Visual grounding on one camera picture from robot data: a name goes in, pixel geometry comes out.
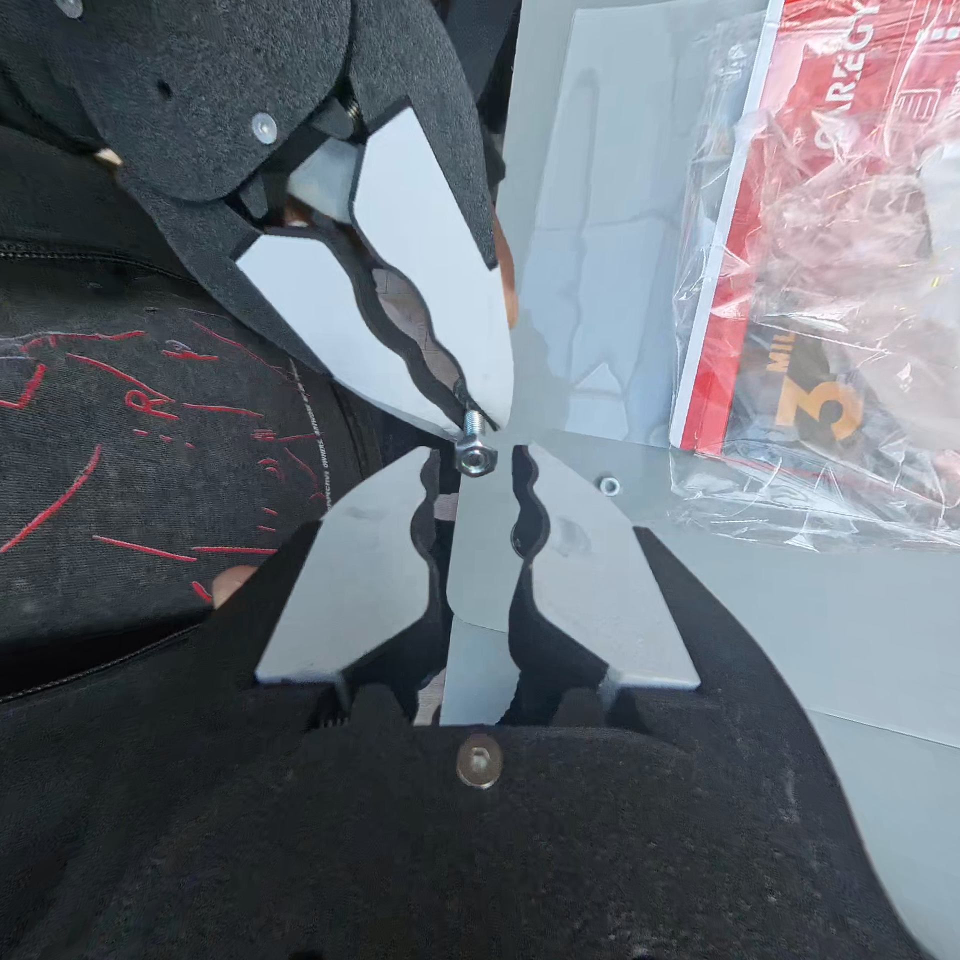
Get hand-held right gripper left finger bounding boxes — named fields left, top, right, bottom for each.
left=253, top=448, right=444, bottom=725

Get grey desk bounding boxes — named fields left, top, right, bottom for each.
left=438, top=0, right=960, bottom=960

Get person's left hand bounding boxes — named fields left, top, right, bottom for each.
left=491, top=210, right=521, bottom=333

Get clear plastic bag red insert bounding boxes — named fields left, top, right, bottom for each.
left=667, top=0, right=960, bottom=554

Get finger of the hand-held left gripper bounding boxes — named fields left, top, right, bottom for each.
left=349, top=103, right=517, bottom=432
left=234, top=231, right=472, bottom=442

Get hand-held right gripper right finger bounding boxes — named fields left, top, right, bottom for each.
left=507, top=444, right=704, bottom=727

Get person's black printed shirt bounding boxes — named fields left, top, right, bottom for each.
left=0, top=123, right=451, bottom=702

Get person's right hand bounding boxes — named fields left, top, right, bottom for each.
left=212, top=564, right=258, bottom=610

